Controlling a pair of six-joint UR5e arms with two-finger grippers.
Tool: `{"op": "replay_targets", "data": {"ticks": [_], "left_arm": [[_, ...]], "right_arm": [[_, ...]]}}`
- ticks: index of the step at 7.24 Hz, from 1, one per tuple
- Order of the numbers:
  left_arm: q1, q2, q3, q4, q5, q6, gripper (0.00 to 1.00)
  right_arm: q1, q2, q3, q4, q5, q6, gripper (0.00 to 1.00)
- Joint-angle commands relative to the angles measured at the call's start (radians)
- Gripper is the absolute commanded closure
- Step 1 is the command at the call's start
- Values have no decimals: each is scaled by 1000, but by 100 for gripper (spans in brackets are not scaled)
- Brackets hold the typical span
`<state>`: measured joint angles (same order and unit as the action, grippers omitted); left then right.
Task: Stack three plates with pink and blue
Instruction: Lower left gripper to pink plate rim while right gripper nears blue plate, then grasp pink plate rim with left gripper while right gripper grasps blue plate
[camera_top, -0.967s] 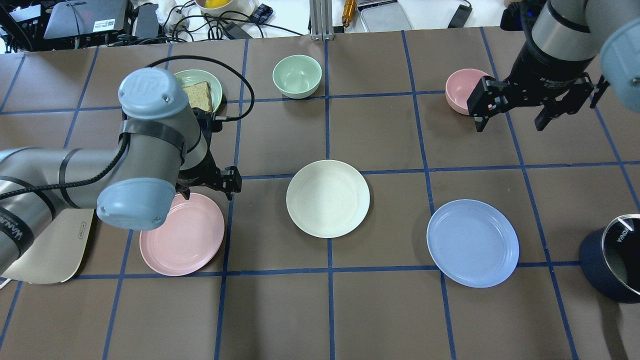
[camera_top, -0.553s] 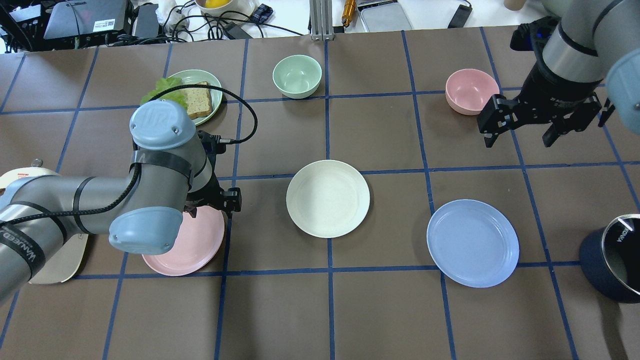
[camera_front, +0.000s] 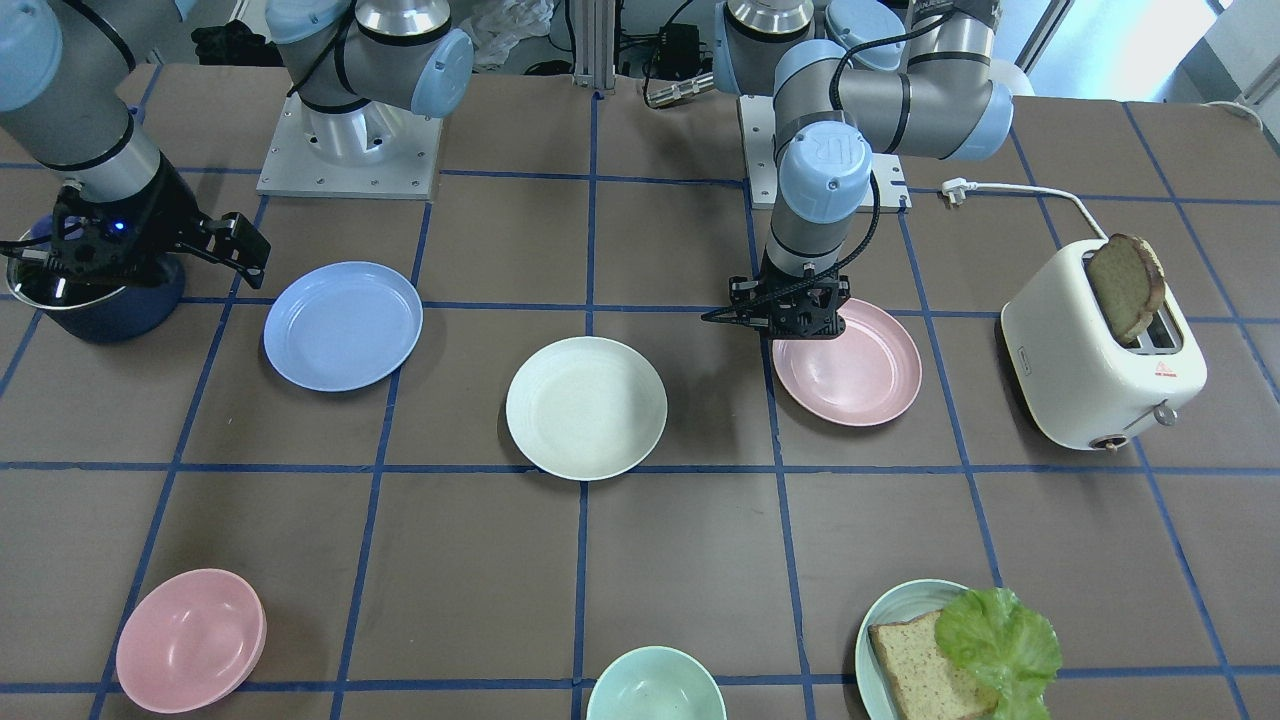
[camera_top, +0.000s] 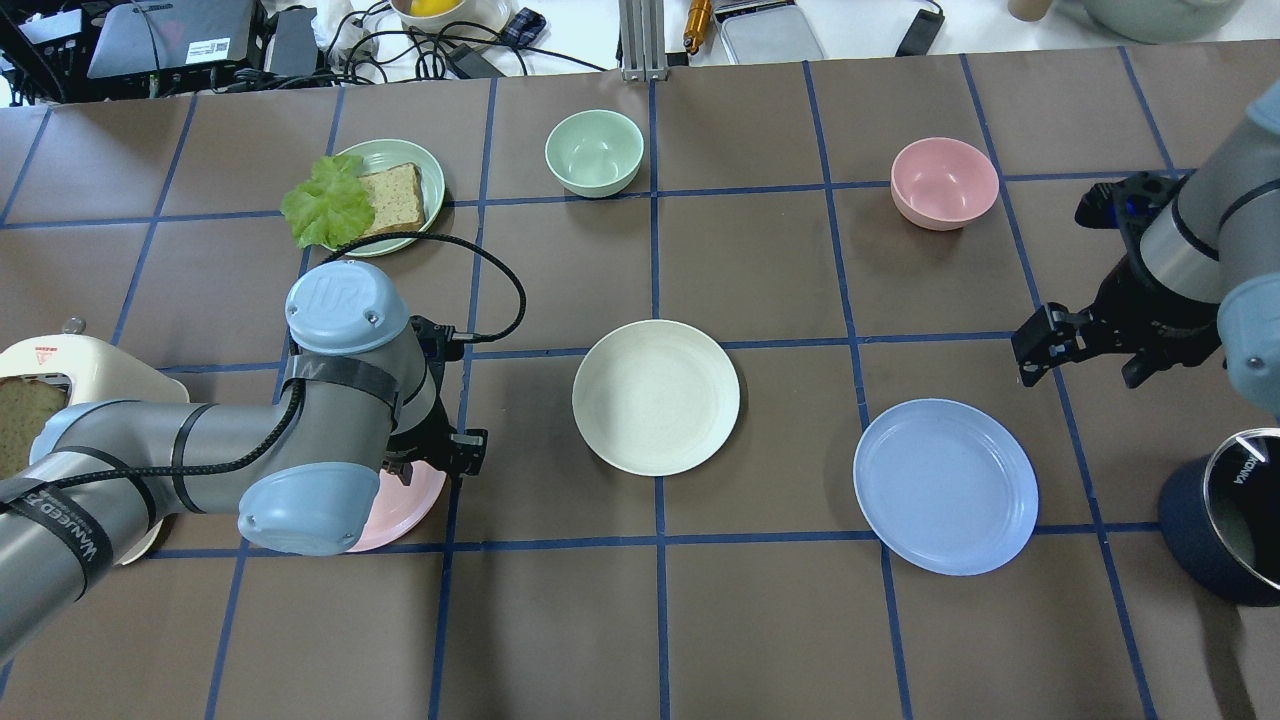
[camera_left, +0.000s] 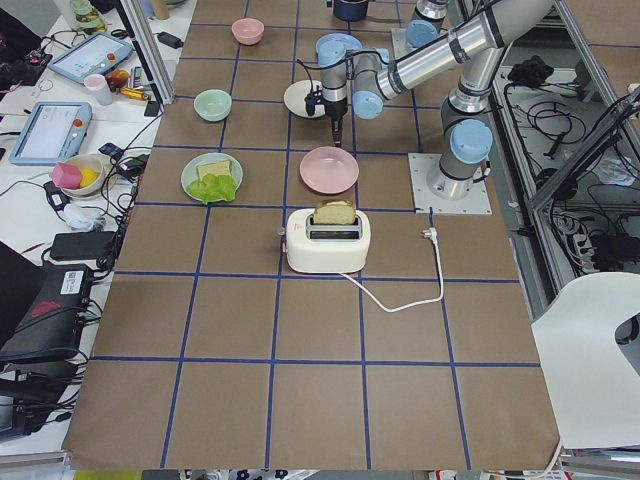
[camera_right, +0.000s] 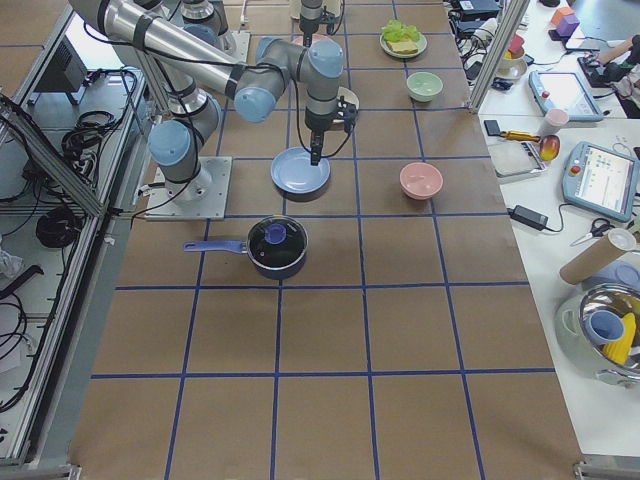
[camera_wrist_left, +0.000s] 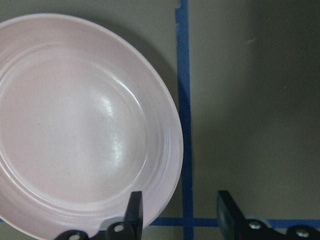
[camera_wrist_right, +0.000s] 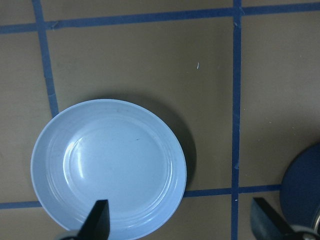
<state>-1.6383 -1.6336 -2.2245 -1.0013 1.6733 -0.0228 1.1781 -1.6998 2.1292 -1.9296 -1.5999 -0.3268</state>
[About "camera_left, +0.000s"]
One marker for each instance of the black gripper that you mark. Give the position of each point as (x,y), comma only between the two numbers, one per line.
(335,108)

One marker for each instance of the pink plate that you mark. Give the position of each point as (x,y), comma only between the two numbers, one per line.
(329,170)

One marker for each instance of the blue plate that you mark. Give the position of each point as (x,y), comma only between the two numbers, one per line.
(351,42)

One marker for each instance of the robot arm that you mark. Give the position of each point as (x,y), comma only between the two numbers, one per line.
(426,22)
(361,80)

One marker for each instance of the white plate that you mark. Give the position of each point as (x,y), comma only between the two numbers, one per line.
(294,99)

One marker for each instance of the bread slice in toaster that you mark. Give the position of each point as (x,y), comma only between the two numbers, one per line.
(335,212)

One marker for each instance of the white toaster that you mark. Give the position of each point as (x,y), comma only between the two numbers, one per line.
(326,249)

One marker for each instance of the bread slice on plate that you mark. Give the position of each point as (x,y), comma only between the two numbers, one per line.
(220,168)

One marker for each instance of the green bowl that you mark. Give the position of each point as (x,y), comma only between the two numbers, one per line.
(213,105)

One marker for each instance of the pink bowl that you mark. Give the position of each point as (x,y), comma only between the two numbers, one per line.
(248,31)

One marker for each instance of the green lettuce leaf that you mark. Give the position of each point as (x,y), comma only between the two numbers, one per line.
(213,188)

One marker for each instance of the light green plate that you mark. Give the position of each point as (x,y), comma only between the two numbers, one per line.
(189,173)

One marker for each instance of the black power adapter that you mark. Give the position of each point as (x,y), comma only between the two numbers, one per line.
(170,40)

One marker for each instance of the pink cup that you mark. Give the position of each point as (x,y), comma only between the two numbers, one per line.
(98,87)

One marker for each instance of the teach pendant tablet far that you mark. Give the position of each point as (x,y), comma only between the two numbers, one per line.
(97,54)

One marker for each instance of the teach pendant tablet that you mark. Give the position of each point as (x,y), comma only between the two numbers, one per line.
(97,54)
(53,133)

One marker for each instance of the beige bowl with toys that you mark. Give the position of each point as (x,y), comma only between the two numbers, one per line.
(80,176)

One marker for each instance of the teach pendant tablet near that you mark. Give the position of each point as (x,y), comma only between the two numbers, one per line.
(53,133)

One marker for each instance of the white chair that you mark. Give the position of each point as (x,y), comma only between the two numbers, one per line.
(593,388)

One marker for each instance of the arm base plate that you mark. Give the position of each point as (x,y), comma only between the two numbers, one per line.
(400,44)
(434,192)

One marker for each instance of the aluminium frame post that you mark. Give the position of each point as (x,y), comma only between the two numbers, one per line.
(145,45)

